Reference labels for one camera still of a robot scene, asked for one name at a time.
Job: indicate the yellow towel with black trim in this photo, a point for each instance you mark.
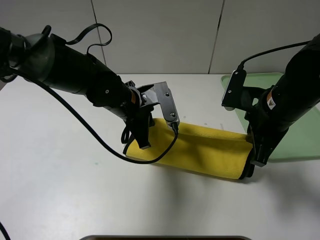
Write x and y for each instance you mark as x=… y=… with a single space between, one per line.
x=198 y=149

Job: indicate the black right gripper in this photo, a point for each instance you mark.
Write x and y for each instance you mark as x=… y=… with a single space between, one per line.
x=268 y=114

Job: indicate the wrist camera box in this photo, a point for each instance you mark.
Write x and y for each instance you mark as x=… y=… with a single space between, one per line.
x=232 y=96
x=166 y=102

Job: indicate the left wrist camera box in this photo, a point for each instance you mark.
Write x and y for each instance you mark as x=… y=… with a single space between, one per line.
x=166 y=102

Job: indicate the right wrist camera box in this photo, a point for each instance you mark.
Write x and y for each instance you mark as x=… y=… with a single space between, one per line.
x=232 y=96

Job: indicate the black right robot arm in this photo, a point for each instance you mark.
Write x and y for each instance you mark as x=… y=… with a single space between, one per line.
x=302 y=75

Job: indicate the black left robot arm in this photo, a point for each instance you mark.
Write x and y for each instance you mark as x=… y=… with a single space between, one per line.
x=47 y=58

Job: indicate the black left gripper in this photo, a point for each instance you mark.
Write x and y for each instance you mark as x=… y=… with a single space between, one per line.
x=141 y=119

